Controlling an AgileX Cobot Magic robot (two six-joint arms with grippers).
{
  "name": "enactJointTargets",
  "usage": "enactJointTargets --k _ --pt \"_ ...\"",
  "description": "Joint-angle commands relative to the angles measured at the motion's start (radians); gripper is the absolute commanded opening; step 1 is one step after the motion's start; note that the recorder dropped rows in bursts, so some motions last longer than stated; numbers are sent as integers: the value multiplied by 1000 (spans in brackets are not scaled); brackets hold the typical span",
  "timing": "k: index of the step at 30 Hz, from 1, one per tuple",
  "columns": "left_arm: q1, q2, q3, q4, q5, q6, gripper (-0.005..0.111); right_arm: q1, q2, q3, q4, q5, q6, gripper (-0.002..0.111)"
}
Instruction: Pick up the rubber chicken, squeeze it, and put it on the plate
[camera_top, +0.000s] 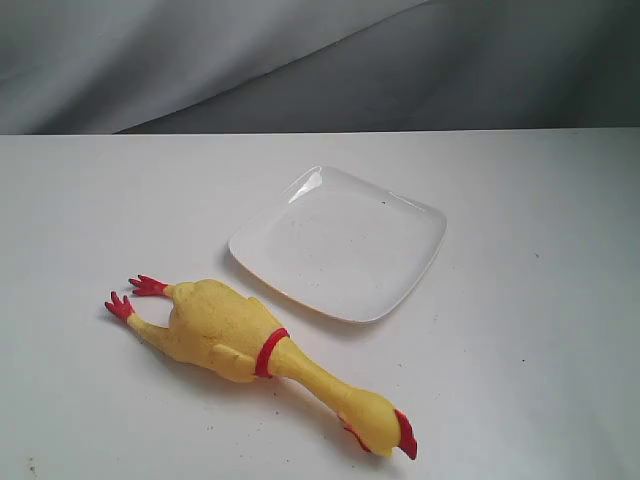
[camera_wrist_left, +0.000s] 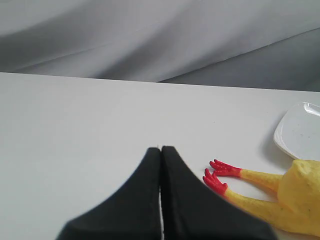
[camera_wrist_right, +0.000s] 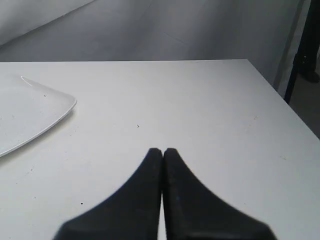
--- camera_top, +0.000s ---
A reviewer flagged yellow rubber chicken toy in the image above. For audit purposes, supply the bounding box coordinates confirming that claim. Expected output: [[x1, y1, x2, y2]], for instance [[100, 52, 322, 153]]
[[105, 275, 418, 459]]

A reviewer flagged white square plate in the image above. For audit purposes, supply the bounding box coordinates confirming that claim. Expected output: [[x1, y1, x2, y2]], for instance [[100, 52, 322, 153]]
[[228, 166, 447, 324]]

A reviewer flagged grey backdrop cloth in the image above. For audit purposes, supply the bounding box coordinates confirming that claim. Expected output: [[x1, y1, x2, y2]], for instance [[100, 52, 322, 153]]
[[1, 1, 639, 134]]

